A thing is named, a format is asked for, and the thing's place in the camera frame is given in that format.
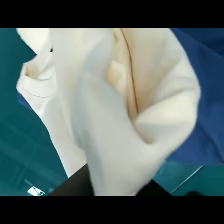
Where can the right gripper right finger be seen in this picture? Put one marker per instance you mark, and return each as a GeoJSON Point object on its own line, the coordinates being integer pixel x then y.
{"type": "Point", "coordinates": [158, 190]}

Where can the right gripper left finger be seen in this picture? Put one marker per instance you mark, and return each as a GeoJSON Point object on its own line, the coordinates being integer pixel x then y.
{"type": "Point", "coordinates": [75, 185]}

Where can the cream T-shirt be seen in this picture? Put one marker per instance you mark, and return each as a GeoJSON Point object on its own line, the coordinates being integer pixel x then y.
{"type": "Point", "coordinates": [110, 133]}

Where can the blue garment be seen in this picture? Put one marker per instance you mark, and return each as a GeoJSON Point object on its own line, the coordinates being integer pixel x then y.
{"type": "Point", "coordinates": [210, 100]}

